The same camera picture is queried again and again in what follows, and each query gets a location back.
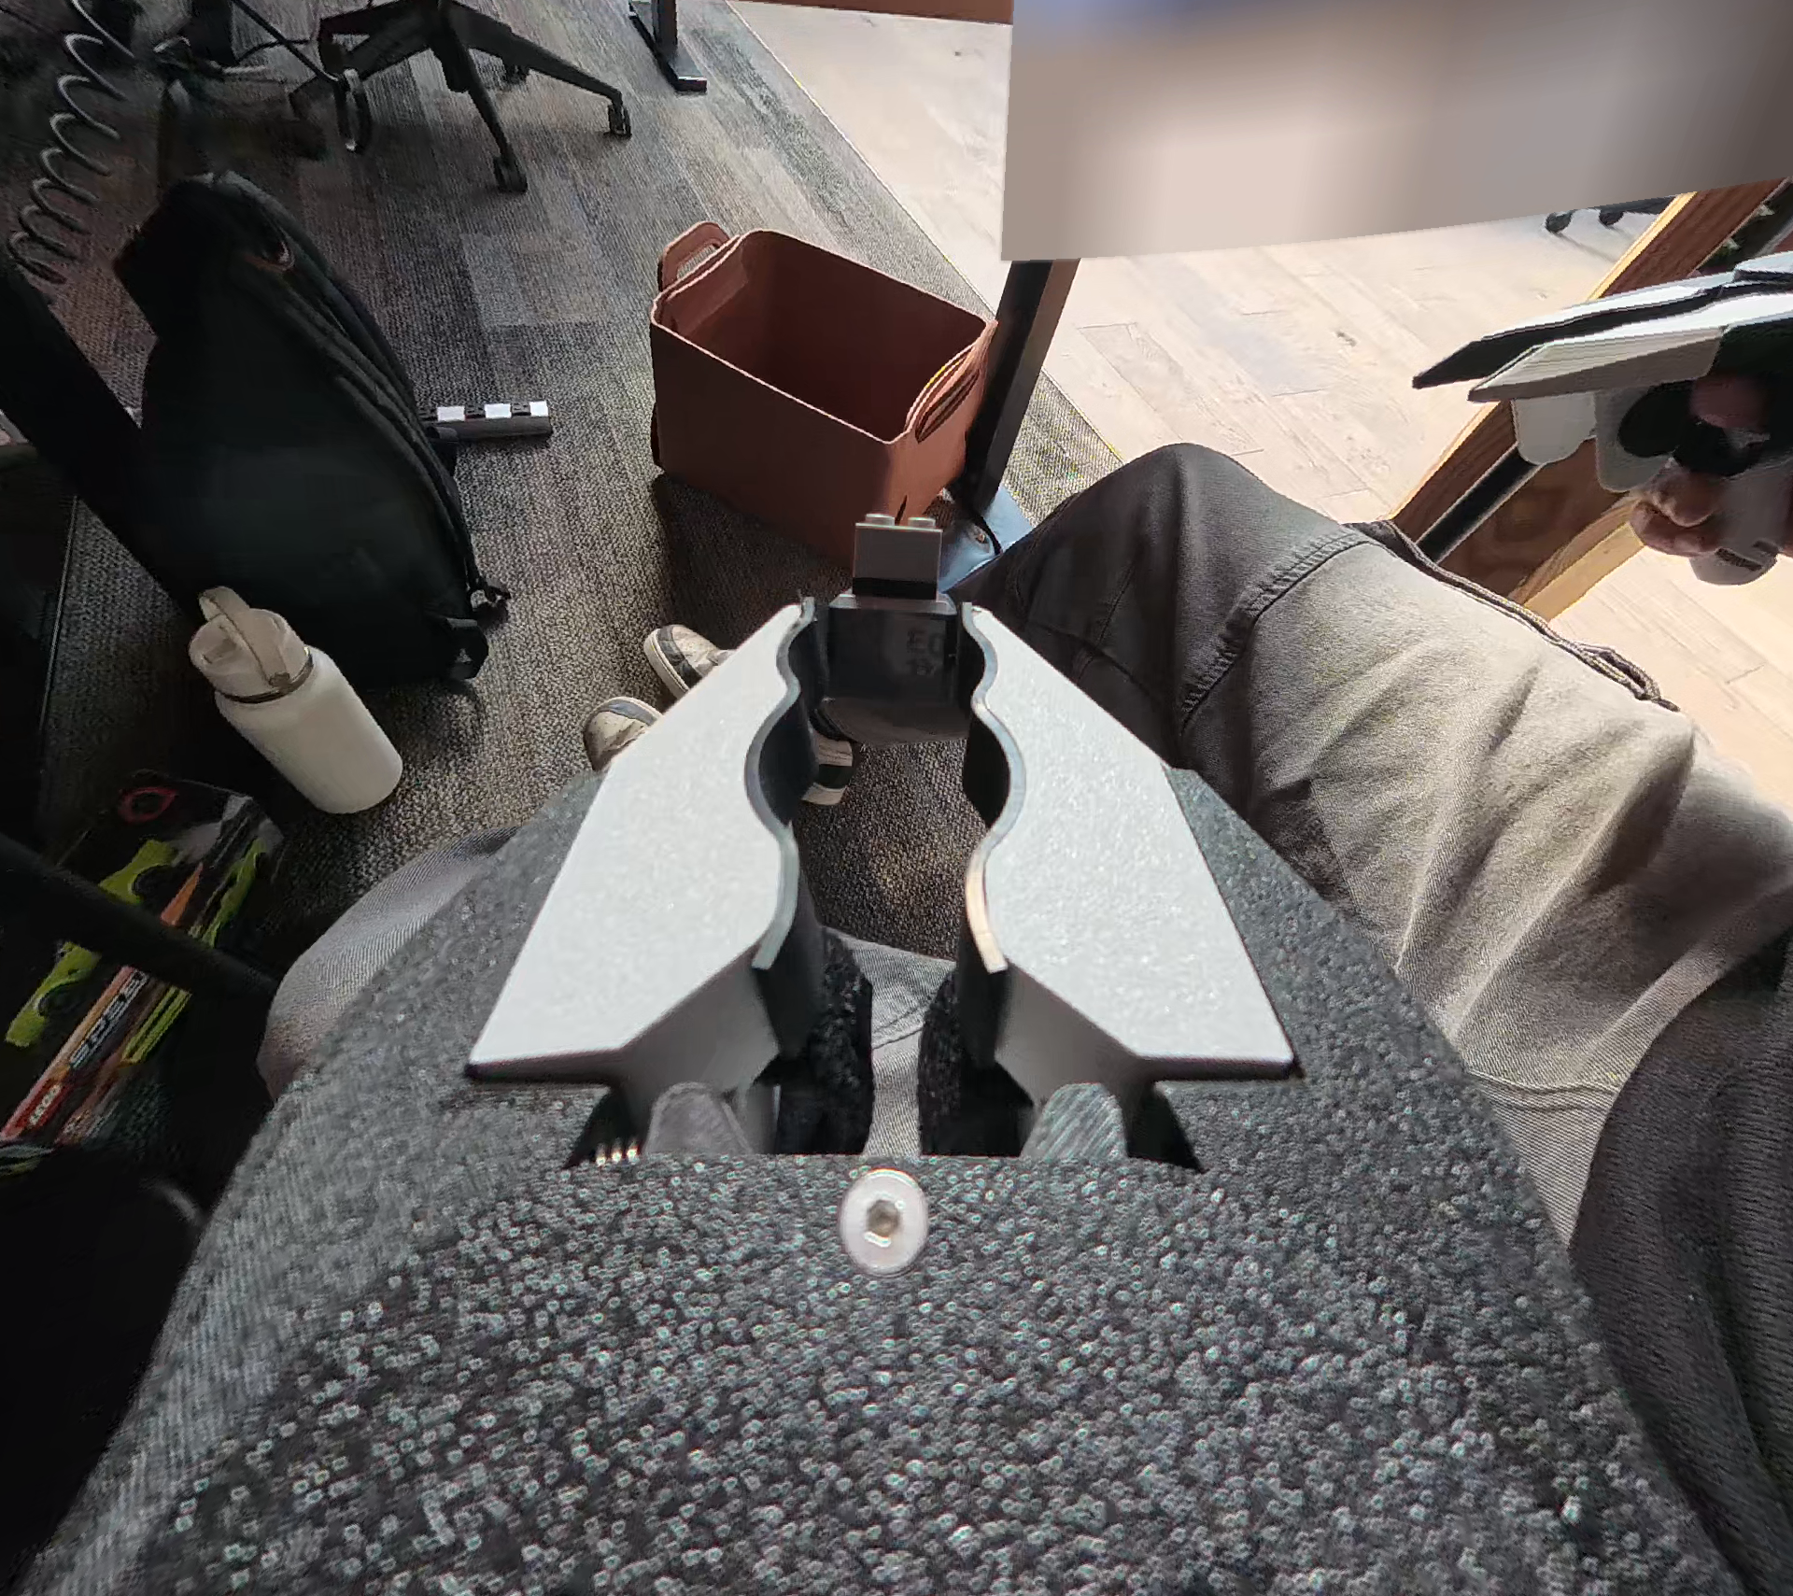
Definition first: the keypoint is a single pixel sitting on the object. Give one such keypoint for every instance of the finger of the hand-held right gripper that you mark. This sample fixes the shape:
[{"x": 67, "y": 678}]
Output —
[
  {"x": 1598, "y": 364},
  {"x": 1611, "y": 319}
]

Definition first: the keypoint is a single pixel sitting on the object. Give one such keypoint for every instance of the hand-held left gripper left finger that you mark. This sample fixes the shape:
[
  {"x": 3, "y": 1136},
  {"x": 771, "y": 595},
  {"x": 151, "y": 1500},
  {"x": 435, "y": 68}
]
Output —
[{"x": 646, "y": 911}]

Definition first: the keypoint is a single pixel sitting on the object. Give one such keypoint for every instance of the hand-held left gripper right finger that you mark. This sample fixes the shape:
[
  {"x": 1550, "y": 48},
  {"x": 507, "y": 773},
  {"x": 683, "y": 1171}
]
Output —
[{"x": 1122, "y": 911}]

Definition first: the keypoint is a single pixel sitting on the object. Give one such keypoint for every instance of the grey lego assembly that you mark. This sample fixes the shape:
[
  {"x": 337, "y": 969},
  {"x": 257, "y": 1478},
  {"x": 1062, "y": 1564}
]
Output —
[{"x": 890, "y": 644}]

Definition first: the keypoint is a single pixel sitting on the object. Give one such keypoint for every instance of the person's right hand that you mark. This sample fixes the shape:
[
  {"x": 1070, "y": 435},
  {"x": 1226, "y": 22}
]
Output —
[{"x": 1682, "y": 511}]

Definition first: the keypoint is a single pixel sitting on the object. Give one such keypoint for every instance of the black office chair base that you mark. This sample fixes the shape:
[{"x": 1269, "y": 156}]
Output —
[
  {"x": 463, "y": 70},
  {"x": 1611, "y": 216}
]

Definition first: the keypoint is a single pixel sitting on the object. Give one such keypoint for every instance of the person's left sneaker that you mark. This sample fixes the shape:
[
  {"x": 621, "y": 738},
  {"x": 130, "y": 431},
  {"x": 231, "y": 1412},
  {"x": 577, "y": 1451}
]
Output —
[{"x": 618, "y": 736}]

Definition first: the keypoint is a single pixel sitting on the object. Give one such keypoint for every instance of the person's sneaker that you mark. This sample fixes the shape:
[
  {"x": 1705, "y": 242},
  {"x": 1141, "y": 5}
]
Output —
[
  {"x": 618, "y": 736},
  {"x": 687, "y": 659}
]

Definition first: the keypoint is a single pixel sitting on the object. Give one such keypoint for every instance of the person's right sneaker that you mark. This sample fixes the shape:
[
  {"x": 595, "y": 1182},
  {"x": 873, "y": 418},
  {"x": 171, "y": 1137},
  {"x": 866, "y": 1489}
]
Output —
[{"x": 687, "y": 659}]

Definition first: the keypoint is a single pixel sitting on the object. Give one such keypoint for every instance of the person's left leg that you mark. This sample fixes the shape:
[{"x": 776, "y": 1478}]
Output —
[{"x": 365, "y": 924}]

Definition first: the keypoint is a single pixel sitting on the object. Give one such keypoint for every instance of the person's leg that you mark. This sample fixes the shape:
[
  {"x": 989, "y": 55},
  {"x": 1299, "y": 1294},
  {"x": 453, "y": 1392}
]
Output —
[
  {"x": 365, "y": 924},
  {"x": 1402, "y": 784}
]

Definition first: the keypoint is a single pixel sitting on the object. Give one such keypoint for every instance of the person's right leg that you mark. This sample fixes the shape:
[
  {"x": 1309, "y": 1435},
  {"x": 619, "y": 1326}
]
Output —
[{"x": 1402, "y": 784}]

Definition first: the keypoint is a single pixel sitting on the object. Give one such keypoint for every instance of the white water bottle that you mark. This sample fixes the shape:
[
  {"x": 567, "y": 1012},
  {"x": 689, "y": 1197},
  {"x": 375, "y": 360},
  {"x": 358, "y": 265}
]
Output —
[{"x": 302, "y": 715}]

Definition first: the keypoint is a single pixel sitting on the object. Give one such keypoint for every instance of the white power strip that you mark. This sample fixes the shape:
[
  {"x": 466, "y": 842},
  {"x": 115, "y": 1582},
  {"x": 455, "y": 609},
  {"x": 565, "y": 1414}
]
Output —
[{"x": 491, "y": 418}]

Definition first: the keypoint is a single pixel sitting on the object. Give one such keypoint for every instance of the brown storage bin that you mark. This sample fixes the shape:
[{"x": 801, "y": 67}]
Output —
[{"x": 799, "y": 379}]

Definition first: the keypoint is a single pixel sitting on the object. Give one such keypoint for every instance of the black backpack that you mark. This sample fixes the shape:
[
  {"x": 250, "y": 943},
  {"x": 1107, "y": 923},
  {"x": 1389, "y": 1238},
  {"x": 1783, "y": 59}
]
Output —
[{"x": 281, "y": 435}]

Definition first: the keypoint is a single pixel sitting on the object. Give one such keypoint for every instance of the person's grey sweater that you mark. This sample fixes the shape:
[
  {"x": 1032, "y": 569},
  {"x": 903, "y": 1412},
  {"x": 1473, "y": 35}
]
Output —
[{"x": 1710, "y": 1205}]

